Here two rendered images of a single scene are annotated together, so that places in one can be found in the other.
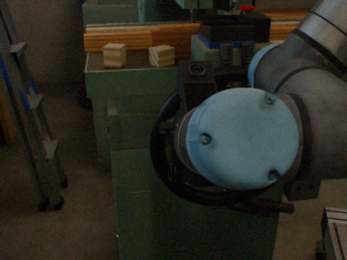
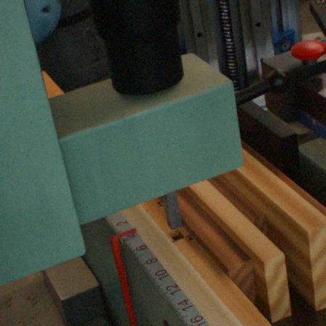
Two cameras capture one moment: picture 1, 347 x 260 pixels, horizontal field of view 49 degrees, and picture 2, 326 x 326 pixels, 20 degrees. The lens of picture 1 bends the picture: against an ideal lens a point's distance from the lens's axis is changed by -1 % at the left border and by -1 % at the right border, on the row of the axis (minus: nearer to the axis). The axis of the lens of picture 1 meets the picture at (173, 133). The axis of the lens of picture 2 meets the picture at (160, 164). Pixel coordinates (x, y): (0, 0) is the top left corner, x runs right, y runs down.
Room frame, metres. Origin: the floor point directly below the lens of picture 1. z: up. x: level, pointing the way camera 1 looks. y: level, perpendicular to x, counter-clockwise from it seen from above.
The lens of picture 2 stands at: (1.06, 0.53, 1.33)
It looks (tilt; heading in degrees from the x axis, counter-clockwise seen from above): 29 degrees down; 261
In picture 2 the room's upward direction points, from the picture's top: 11 degrees counter-clockwise
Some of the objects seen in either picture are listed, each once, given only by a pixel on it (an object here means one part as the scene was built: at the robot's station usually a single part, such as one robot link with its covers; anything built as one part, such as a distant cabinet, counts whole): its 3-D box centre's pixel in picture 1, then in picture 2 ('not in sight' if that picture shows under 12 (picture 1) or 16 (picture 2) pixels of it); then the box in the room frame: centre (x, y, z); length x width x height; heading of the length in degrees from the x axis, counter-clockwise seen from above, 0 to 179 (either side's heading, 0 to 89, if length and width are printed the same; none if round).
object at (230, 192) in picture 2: not in sight; (214, 199); (0.92, -0.11, 0.93); 0.16 x 0.02 x 0.05; 99
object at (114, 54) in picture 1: (114, 55); not in sight; (0.81, 0.13, 0.92); 0.04 x 0.04 x 0.04; 78
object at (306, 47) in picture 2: (246, 8); (308, 49); (0.81, -0.15, 1.02); 0.03 x 0.03 x 0.01
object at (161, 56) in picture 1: (162, 56); not in sight; (0.82, 0.03, 0.92); 0.04 x 0.03 x 0.04; 129
